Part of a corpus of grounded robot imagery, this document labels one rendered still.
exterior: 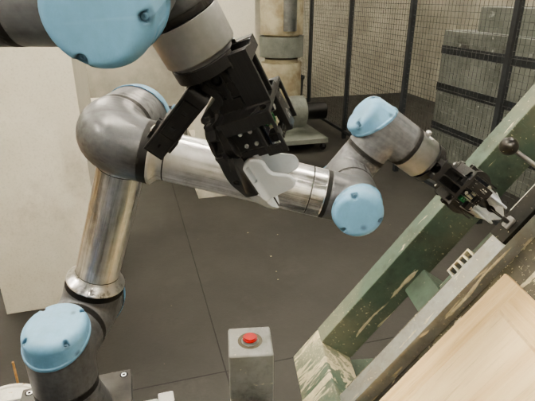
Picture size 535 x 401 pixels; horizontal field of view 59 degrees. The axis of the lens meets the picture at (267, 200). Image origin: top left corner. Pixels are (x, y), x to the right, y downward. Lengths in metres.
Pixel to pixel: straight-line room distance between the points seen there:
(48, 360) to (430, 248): 0.92
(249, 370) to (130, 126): 0.83
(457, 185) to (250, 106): 0.49
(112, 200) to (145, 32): 0.59
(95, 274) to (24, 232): 2.15
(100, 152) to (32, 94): 2.14
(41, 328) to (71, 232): 2.16
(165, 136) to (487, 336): 0.75
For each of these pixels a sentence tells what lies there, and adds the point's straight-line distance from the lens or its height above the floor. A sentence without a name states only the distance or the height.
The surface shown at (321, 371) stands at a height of 0.89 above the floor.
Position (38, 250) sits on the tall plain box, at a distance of 3.17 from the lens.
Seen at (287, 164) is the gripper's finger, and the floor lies 1.62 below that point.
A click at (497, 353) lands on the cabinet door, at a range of 1.03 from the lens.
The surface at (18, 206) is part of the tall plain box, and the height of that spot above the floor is 0.70.
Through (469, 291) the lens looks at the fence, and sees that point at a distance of 1.12.
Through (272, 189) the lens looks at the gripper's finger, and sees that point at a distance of 0.56.
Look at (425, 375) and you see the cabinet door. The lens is 1.12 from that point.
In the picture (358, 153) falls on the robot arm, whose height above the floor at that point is 1.56.
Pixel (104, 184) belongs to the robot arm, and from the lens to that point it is 0.89.
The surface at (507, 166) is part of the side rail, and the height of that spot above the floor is 1.42.
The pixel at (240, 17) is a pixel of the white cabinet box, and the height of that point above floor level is 1.63.
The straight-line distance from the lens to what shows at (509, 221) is 1.10.
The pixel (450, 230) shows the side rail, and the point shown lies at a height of 1.25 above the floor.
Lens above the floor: 1.80
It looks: 23 degrees down
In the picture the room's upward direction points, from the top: straight up
